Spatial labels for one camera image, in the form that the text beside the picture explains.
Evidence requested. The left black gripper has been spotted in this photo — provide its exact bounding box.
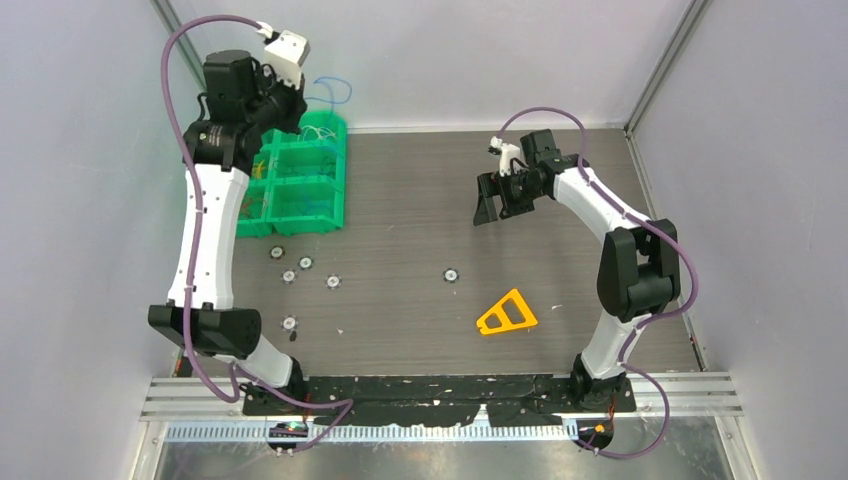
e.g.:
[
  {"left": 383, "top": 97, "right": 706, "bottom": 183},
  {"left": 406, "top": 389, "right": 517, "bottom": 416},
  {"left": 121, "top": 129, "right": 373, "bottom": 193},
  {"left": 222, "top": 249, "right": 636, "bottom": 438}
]
[{"left": 247, "top": 63, "right": 309, "bottom": 135}]

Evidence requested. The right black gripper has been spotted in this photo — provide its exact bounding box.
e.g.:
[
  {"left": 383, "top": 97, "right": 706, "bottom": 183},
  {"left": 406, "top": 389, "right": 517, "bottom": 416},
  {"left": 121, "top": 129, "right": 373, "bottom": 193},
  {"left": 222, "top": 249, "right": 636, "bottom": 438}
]
[{"left": 474, "top": 168, "right": 546, "bottom": 226}]

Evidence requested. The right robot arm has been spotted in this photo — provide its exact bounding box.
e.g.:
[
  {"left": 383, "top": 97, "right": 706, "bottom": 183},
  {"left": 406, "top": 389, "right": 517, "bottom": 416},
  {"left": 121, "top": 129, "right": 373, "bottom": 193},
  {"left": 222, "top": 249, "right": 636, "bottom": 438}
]
[{"left": 473, "top": 130, "right": 680, "bottom": 411}]

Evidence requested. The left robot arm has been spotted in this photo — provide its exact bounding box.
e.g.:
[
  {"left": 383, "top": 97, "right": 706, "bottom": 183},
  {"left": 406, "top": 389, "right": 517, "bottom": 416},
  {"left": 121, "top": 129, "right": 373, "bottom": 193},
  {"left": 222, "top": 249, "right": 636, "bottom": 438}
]
[{"left": 148, "top": 46, "right": 307, "bottom": 414}]

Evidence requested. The green compartment bin tray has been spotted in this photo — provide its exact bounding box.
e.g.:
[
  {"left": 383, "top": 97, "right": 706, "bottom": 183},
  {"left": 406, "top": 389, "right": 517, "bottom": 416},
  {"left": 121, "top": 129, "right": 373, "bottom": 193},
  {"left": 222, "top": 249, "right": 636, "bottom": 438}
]
[{"left": 236, "top": 110, "right": 348, "bottom": 238}]

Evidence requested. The yellow triangular plastic piece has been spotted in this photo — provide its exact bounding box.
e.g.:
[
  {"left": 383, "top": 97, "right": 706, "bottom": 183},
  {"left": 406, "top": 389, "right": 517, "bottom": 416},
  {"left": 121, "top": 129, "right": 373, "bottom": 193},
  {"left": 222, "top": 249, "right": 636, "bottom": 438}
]
[{"left": 475, "top": 288, "right": 539, "bottom": 336}]

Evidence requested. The poker chip far left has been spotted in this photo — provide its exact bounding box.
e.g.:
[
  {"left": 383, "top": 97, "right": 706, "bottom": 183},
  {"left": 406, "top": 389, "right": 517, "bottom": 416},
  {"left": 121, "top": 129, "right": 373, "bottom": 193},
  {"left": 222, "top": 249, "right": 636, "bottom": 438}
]
[{"left": 269, "top": 245, "right": 286, "bottom": 260}]

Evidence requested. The poker chip middle left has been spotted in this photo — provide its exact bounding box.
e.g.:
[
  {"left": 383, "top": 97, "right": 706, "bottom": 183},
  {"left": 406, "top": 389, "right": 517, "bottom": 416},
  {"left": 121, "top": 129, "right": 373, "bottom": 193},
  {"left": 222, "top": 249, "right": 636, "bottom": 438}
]
[{"left": 325, "top": 275, "right": 342, "bottom": 290}]

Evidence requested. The poker chip lower left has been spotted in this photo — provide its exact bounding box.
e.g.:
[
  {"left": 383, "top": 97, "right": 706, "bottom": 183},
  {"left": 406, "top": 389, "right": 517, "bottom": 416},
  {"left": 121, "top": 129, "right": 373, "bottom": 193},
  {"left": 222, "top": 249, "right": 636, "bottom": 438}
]
[{"left": 280, "top": 316, "right": 298, "bottom": 332}]

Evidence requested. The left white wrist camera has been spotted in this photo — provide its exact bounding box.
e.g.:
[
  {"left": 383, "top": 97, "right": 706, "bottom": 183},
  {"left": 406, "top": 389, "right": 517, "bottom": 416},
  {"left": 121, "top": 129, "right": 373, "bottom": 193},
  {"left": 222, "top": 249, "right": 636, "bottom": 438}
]
[{"left": 261, "top": 29, "right": 311, "bottom": 90}]

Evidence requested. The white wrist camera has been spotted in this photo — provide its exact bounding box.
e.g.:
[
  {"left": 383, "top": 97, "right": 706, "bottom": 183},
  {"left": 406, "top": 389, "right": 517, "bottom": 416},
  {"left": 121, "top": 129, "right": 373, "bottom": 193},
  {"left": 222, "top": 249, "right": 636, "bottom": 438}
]
[
  {"left": 261, "top": 29, "right": 311, "bottom": 90},
  {"left": 488, "top": 136, "right": 524, "bottom": 177}
]

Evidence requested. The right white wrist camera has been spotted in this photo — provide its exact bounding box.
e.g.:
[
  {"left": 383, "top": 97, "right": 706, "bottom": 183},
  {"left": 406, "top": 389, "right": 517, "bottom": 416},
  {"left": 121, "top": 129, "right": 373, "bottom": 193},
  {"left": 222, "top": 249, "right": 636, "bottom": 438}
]
[{"left": 488, "top": 136, "right": 524, "bottom": 177}]

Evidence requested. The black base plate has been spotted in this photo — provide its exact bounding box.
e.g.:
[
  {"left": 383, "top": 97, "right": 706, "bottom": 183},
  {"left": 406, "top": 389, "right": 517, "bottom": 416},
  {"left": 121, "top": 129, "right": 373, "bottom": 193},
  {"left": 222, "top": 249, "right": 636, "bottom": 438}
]
[{"left": 240, "top": 374, "right": 636, "bottom": 427}]

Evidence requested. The aluminium front rail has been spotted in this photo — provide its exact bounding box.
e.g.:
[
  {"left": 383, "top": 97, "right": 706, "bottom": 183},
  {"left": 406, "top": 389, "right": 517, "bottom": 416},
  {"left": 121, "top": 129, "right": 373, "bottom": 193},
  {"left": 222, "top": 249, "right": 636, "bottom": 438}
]
[{"left": 141, "top": 372, "right": 743, "bottom": 443}]

